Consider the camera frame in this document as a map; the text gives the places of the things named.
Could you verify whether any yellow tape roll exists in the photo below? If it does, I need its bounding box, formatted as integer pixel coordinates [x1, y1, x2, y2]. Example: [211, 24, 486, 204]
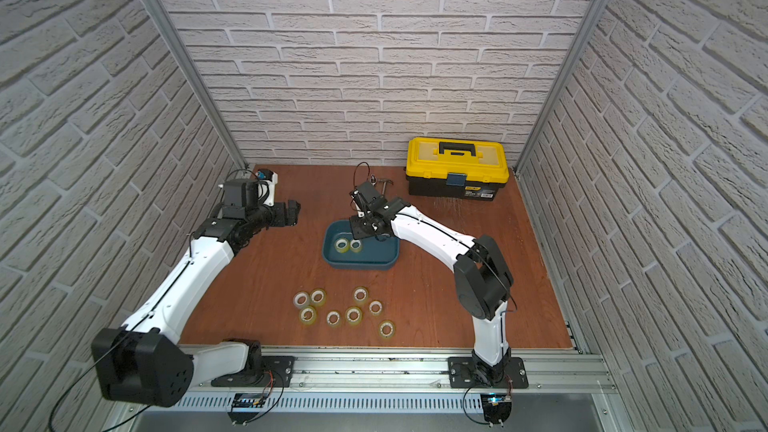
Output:
[310, 289, 327, 307]
[350, 239, 363, 253]
[326, 310, 342, 328]
[299, 306, 318, 326]
[368, 300, 383, 316]
[353, 286, 369, 304]
[334, 238, 350, 253]
[345, 306, 363, 326]

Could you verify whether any yellow tape roll lowest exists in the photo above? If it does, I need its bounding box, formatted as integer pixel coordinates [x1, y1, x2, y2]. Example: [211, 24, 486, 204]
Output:
[378, 320, 396, 340]

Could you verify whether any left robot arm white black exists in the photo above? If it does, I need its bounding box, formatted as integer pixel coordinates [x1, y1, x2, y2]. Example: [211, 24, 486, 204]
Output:
[91, 200, 301, 407]

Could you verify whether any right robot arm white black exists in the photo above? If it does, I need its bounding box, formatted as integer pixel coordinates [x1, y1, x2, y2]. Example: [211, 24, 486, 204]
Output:
[350, 182, 513, 384]

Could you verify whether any teal plastic storage box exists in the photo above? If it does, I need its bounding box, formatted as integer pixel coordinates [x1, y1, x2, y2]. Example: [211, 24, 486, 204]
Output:
[322, 220, 400, 271]

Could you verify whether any clear white tape roll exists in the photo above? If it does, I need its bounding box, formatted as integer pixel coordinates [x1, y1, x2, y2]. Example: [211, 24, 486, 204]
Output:
[293, 291, 311, 309]

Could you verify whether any yellow black toolbox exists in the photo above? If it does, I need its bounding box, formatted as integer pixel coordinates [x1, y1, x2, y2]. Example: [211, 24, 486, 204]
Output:
[405, 137, 510, 201]

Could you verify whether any left controller board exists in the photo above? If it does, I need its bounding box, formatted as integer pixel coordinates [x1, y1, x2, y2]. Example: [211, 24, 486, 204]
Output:
[228, 393, 271, 425]

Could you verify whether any controller board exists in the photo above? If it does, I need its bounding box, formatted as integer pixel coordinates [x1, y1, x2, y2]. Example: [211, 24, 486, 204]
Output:
[228, 393, 271, 425]
[480, 394, 513, 426]

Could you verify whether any right controller board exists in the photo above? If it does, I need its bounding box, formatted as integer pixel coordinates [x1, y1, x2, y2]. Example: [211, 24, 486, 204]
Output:
[480, 394, 513, 426]

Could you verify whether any small black handled hammer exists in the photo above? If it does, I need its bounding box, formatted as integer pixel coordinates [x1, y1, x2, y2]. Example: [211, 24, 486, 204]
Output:
[377, 178, 393, 196]

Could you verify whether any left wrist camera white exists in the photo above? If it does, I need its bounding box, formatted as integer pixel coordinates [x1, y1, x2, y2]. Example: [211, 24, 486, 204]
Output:
[255, 169, 278, 207]

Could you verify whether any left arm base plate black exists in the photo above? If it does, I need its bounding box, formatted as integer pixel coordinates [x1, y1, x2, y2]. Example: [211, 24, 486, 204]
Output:
[211, 356, 296, 388]

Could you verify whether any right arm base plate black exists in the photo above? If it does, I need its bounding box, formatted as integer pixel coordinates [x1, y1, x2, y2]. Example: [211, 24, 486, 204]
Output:
[447, 356, 529, 390]

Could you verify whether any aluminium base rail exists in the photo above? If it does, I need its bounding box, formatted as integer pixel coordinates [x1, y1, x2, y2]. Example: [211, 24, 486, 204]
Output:
[122, 346, 619, 397]

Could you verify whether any left aluminium corner post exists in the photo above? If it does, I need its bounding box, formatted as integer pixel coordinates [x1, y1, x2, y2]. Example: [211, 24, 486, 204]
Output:
[141, 0, 247, 168]

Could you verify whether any aluminium corner post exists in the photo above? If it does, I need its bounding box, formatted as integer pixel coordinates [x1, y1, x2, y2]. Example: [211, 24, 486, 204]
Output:
[141, 0, 247, 168]
[515, 0, 610, 178]

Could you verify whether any right aluminium corner post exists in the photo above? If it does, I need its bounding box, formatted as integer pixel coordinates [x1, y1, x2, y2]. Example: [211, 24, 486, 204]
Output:
[515, 0, 610, 178]

